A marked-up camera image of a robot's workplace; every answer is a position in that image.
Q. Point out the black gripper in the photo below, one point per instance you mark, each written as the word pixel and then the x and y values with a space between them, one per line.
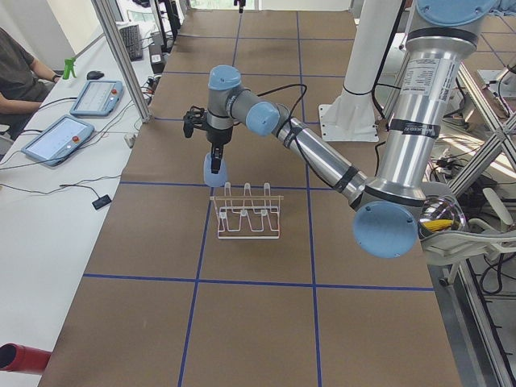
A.
pixel 218 137

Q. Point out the light blue plastic cup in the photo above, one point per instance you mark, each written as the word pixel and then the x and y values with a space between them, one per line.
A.
pixel 214 179

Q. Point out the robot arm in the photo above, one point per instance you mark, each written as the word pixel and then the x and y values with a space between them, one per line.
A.
pixel 388 203

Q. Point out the small black sensor puck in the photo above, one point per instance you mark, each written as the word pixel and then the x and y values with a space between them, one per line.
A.
pixel 101 202

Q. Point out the far blue teach pendant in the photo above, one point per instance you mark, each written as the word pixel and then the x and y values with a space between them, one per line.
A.
pixel 97 98

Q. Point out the blue teach pendant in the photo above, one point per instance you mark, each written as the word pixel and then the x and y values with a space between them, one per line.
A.
pixel 97 98
pixel 56 143

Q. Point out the black keyboard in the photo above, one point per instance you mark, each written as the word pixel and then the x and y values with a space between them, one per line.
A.
pixel 132 41

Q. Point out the black computer mouse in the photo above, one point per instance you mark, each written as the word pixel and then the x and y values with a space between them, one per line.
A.
pixel 94 75

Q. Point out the near blue teach pendant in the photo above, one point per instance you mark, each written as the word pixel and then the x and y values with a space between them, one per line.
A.
pixel 56 143

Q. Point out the green plastic clamp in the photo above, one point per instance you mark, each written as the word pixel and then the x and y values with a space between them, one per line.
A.
pixel 69 68

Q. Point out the seated person dark shirt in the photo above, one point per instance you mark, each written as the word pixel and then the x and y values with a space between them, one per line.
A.
pixel 25 83

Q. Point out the steel bowl with corn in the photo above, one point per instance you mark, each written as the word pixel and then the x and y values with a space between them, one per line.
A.
pixel 441 213

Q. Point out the red cylinder object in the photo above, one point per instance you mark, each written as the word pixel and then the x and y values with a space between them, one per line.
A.
pixel 24 359

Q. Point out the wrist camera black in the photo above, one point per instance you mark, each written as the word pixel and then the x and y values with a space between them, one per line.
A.
pixel 194 119
pixel 240 4

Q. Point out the white wire cup holder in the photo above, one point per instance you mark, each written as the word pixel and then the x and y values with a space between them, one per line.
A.
pixel 248 216

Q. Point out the white camera mast pillar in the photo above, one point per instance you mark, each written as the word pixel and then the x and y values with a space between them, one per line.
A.
pixel 351 117

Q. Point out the aluminium frame post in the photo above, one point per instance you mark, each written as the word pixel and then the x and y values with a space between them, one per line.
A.
pixel 106 18

